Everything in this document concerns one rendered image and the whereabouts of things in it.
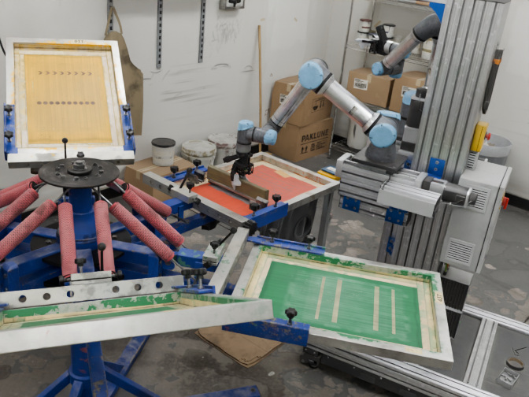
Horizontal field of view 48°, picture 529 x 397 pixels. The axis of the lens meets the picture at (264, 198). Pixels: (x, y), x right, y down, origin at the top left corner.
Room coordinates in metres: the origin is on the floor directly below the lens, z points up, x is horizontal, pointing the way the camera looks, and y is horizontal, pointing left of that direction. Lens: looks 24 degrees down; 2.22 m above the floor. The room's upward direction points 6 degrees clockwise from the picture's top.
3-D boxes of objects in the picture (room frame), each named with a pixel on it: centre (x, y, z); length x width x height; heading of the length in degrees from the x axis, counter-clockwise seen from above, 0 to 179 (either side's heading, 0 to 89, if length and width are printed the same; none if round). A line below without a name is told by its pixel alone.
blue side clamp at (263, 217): (2.55, -0.01, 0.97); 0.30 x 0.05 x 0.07; 142
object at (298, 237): (2.84, -0.12, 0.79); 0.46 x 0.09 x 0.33; 142
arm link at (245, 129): (2.79, 0.13, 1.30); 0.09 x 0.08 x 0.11; 76
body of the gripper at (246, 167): (2.79, 0.13, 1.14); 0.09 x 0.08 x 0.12; 52
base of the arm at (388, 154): (2.77, -0.54, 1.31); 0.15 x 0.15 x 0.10
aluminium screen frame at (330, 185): (2.91, 0.06, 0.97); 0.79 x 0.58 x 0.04; 142
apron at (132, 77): (4.55, 1.26, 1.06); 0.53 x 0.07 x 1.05; 142
